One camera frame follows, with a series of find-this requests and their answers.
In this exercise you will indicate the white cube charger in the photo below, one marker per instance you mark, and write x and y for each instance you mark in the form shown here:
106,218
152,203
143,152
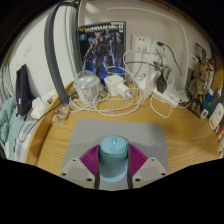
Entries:
112,84

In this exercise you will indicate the tall white adapter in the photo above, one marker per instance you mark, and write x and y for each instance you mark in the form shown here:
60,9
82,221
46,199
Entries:
146,83

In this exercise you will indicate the light blue computer mouse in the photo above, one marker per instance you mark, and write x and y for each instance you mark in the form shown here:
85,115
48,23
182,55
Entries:
113,160

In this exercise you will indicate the black charger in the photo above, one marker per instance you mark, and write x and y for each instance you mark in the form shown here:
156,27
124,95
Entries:
161,84

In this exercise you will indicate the clear plastic cup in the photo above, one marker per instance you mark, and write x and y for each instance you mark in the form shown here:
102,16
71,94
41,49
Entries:
86,86

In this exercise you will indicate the teal cloth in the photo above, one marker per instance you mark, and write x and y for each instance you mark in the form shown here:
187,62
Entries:
10,123

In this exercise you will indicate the white power strip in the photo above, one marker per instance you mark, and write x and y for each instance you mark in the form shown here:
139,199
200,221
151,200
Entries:
165,97

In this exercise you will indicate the grey mouse pad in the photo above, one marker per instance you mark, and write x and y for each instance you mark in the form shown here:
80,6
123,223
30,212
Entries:
133,133

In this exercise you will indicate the robot model kit box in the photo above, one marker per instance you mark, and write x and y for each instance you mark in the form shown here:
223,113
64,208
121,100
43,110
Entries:
101,46

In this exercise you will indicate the small white square clock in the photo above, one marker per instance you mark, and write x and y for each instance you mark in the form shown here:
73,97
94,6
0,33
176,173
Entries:
204,113

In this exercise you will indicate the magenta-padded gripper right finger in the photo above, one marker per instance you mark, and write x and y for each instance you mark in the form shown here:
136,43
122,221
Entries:
140,163

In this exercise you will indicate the black bag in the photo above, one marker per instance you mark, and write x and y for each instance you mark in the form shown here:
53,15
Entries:
23,90

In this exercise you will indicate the white wall socket plate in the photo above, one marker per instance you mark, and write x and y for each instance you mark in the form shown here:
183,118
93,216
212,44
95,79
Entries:
141,42
160,50

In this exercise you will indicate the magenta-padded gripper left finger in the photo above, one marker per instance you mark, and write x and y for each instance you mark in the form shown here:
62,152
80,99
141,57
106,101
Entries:
88,163

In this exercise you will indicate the brown tree figure toy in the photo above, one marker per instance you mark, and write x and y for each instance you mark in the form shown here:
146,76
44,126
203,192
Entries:
200,80

